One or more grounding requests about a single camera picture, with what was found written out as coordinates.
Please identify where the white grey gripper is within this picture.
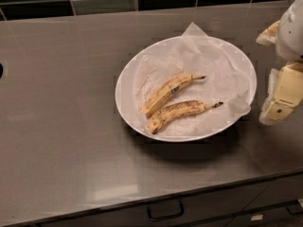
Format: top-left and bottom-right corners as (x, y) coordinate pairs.
(256, 0), (303, 125)

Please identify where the spotted banana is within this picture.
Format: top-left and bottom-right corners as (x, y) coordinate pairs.
(147, 100), (223, 134)
(141, 73), (205, 118)

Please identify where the white bowl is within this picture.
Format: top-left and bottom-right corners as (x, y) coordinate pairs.
(115, 35), (258, 143)

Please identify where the white paper liner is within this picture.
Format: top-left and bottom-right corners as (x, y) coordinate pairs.
(133, 22), (253, 138)

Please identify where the dark drawer front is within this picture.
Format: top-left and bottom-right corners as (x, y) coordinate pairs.
(41, 173), (303, 227)

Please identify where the white drawer label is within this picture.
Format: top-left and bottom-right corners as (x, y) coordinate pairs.
(251, 214), (263, 221)

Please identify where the right drawer handle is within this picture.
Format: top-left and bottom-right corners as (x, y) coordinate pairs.
(286, 200), (303, 216)

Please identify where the black drawer handle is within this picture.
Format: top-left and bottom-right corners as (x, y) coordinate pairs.
(147, 201), (185, 221)

